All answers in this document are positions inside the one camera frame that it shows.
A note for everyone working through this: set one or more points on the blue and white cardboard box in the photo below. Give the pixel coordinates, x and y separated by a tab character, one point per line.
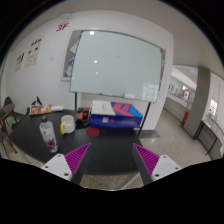
116	116

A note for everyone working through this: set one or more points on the dark grey chair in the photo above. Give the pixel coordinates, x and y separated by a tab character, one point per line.
7	100

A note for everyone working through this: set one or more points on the whiteboard on black stand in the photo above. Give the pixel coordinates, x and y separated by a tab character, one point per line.
116	63

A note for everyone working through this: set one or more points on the flat round red coaster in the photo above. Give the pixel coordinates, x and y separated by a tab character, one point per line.
93	132

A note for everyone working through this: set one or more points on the red wall sign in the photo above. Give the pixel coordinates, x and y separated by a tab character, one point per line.
62	27

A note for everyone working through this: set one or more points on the white paper roll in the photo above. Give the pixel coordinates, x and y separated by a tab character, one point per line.
57	108

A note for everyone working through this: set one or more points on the clear bottle with white label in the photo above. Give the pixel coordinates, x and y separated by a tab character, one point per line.
49	135

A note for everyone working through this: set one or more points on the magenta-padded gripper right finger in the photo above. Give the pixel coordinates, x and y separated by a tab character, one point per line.
147	159

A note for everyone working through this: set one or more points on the colourful flat book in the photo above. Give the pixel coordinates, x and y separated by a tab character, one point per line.
40	109

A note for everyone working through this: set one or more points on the large white wall poster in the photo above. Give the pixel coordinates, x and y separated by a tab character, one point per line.
34	51

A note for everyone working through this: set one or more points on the red fire cabinet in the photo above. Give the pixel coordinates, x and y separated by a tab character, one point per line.
185	117

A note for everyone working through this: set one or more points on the small white wall poster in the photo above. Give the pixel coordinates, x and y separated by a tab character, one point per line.
19	62

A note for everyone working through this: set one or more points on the black and red tool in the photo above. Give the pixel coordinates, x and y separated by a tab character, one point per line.
83	117

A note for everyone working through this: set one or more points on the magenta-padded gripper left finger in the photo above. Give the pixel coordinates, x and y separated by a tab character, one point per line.
76	158

